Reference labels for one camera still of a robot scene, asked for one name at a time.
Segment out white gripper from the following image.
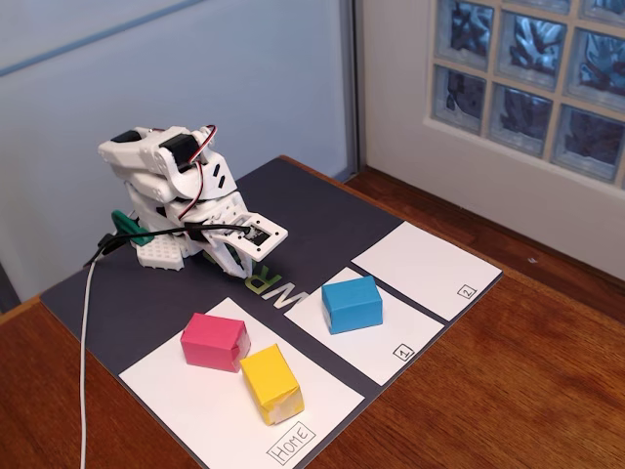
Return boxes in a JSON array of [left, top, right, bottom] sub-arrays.
[[168, 191, 255, 280]]

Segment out yellow paper box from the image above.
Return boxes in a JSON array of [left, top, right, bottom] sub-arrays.
[[239, 343, 306, 427]]

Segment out pink paper box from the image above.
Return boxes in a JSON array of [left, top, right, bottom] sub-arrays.
[[180, 312, 252, 374]]

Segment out blue paper box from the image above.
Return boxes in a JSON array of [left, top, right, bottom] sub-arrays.
[[320, 275, 384, 336]]

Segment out white paper marked HOME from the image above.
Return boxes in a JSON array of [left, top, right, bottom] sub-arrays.
[[118, 296, 366, 469]]

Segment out dark grey board mat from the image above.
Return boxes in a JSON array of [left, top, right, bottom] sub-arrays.
[[39, 154, 504, 469]]

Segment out green clamp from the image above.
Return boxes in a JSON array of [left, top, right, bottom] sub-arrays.
[[110, 209, 155, 247]]

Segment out white paper marked 1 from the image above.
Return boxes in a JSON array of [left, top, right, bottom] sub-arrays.
[[283, 266, 445, 387]]

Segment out white paper marked 2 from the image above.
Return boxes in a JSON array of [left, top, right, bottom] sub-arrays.
[[351, 220, 504, 322]]

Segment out glass block window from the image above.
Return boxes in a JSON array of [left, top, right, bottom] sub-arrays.
[[432, 0, 625, 190]]

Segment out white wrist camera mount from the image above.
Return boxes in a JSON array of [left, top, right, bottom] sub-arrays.
[[214, 213, 289, 261]]

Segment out black cable with plug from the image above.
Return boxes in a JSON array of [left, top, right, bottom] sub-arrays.
[[81, 222, 256, 269]]

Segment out white cable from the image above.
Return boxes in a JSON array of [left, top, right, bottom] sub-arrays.
[[78, 261, 99, 469]]

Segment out grey metal frame post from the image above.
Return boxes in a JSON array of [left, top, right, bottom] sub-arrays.
[[339, 0, 366, 183]]

